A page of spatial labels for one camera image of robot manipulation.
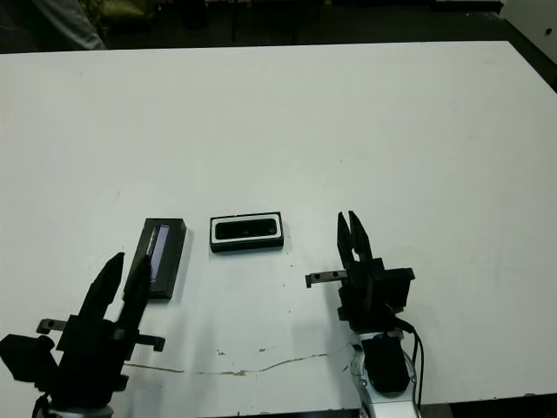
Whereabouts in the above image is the white cabinet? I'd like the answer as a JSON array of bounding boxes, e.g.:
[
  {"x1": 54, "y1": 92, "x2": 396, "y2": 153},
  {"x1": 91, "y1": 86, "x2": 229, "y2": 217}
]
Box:
[{"x1": 500, "y1": 0, "x2": 557, "y2": 92}]

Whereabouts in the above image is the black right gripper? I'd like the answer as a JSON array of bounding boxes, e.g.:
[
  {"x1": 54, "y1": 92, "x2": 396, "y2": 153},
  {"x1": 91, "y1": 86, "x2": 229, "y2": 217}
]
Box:
[{"x1": 304, "y1": 210, "x2": 396, "y2": 335}]

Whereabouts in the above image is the black box base white liner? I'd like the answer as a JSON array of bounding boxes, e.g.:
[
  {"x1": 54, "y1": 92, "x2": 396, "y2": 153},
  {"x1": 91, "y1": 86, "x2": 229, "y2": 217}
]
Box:
[{"x1": 208, "y1": 212, "x2": 285, "y2": 254}]

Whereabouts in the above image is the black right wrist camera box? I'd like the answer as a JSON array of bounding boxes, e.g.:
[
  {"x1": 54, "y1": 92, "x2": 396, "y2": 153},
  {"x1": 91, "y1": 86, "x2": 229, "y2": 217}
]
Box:
[{"x1": 381, "y1": 266, "x2": 416, "y2": 314}]

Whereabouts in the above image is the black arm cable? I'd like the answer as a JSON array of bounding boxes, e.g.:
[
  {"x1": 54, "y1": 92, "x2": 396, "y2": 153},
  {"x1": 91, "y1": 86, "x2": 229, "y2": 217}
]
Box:
[
  {"x1": 30, "y1": 389, "x2": 51, "y2": 418},
  {"x1": 391, "y1": 317, "x2": 426, "y2": 404}
]

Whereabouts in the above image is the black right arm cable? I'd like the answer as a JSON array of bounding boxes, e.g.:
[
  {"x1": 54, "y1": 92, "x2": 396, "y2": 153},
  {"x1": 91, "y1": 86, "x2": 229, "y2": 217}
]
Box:
[{"x1": 391, "y1": 317, "x2": 426, "y2": 404}]

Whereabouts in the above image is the black box lid with strip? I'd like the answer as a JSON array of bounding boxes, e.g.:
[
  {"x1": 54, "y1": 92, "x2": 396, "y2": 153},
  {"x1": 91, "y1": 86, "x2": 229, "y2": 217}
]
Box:
[{"x1": 125, "y1": 217, "x2": 188, "y2": 302}]

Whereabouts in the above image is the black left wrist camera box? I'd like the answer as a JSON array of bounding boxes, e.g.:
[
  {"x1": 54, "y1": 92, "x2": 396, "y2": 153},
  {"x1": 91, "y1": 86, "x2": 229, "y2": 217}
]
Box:
[{"x1": 0, "y1": 333, "x2": 62, "y2": 385}]

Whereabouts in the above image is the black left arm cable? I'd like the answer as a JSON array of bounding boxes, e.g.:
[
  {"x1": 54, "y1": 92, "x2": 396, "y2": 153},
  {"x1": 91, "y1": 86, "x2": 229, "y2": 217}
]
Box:
[{"x1": 30, "y1": 389, "x2": 51, "y2": 418}]

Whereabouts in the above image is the person in grey trousers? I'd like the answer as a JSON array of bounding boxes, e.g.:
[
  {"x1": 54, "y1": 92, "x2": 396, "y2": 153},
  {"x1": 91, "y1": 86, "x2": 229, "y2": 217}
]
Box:
[{"x1": 25, "y1": 0, "x2": 108, "y2": 51}]

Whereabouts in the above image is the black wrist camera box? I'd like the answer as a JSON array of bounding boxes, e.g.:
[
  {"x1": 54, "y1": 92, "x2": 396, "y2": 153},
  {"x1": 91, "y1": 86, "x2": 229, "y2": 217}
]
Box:
[
  {"x1": 381, "y1": 266, "x2": 416, "y2": 314},
  {"x1": 0, "y1": 333, "x2": 62, "y2": 385}
]

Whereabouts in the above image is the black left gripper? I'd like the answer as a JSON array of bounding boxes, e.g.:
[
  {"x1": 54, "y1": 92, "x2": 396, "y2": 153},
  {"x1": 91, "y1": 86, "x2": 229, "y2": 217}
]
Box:
[{"x1": 37, "y1": 252, "x2": 167, "y2": 401}]

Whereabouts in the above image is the yellow green bag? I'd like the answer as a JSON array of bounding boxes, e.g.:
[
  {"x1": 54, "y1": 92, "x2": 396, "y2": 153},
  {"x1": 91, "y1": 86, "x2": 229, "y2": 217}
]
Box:
[{"x1": 82, "y1": 0, "x2": 153, "y2": 23}]

